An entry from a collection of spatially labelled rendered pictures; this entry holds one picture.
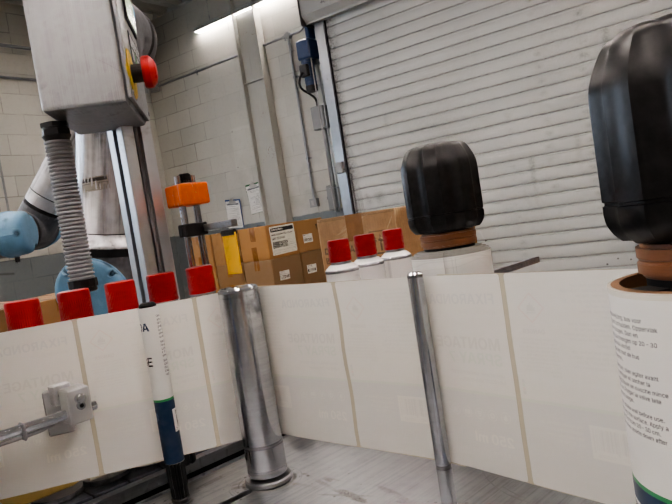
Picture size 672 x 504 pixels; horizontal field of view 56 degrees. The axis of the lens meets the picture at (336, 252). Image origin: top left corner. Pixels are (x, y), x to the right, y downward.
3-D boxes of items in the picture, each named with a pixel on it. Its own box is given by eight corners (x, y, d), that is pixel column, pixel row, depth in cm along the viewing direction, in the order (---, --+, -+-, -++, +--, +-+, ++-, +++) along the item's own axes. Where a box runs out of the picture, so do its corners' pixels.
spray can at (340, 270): (359, 378, 93) (337, 240, 92) (334, 376, 97) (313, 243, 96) (382, 369, 97) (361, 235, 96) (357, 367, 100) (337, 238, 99)
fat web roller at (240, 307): (265, 495, 58) (231, 290, 57) (236, 485, 61) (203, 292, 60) (302, 475, 61) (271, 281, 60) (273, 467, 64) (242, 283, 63)
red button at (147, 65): (126, 53, 74) (152, 50, 75) (131, 62, 78) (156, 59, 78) (131, 86, 74) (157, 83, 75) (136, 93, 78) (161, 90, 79)
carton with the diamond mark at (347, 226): (412, 333, 135) (393, 207, 134) (333, 331, 152) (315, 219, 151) (487, 304, 157) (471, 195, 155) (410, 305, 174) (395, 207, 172)
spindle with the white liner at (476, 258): (487, 437, 63) (443, 136, 61) (417, 426, 69) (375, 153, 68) (532, 408, 69) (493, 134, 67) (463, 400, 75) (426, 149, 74)
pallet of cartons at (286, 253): (286, 382, 460) (260, 226, 454) (203, 381, 507) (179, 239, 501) (370, 341, 559) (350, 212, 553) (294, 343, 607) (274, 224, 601)
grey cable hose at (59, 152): (76, 294, 77) (44, 120, 75) (64, 295, 79) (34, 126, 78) (104, 289, 79) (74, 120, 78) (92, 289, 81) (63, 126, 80)
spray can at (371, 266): (384, 367, 97) (364, 235, 96) (360, 365, 101) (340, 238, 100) (406, 358, 101) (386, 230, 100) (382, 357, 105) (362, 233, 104)
